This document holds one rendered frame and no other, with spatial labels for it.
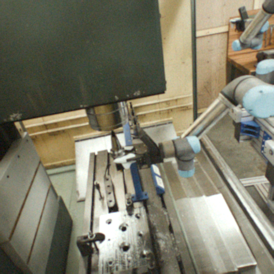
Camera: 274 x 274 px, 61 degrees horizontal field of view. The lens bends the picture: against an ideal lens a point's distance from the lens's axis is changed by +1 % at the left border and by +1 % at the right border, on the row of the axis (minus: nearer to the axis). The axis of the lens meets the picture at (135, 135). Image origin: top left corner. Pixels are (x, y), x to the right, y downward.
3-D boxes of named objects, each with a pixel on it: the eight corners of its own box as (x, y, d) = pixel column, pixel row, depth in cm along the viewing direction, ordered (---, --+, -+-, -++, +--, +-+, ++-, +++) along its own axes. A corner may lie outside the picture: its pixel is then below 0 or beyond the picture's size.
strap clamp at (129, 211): (134, 206, 130) (129, 187, 122) (136, 226, 119) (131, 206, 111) (128, 207, 130) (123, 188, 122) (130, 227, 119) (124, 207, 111)
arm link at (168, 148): (174, 146, 94) (169, 136, 101) (163, 148, 94) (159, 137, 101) (175, 160, 98) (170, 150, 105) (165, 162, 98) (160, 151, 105)
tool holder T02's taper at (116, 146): (112, 146, 98) (108, 133, 94) (122, 145, 98) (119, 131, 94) (111, 153, 94) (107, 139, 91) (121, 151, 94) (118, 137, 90)
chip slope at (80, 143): (174, 144, 221) (172, 120, 207) (199, 199, 162) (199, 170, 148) (82, 162, 220) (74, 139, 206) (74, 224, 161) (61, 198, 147)
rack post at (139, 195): (147, 192, 137) (139, 152, 121) (149, 199, 133) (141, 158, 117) (130, 195, 137) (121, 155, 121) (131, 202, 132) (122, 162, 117)
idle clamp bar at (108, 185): (112, 181, 149) (110, 174, 146) (118, 213, 127) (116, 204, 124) (105, 184, 149) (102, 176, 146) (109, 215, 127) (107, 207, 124)
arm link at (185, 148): (201, 157, 98) (201, 141, 94) (175, 162, 98) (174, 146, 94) (195, 147, 105) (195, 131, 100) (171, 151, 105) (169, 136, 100)
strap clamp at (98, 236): (109, 244, 112) (102, 225, 104) (109, 251, 110) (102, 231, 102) (82, 250, 112) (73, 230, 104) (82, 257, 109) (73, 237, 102)
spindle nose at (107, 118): (92, 114, 96) (84, 87, 90) (130, 108, 95) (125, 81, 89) (86, 135, 83) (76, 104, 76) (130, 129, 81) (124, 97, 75)
